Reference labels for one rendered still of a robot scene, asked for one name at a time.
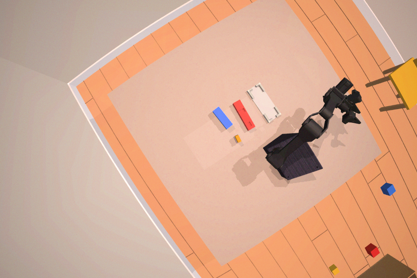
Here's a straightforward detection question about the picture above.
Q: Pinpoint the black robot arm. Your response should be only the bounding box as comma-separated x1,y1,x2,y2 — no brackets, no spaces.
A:
266,77,362,169

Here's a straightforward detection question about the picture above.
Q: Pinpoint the blue wide bar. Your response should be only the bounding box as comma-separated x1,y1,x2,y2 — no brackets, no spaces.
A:
213,107,233,129

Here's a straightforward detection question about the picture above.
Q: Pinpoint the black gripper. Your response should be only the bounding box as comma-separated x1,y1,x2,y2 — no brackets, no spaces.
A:
337,98,361,124

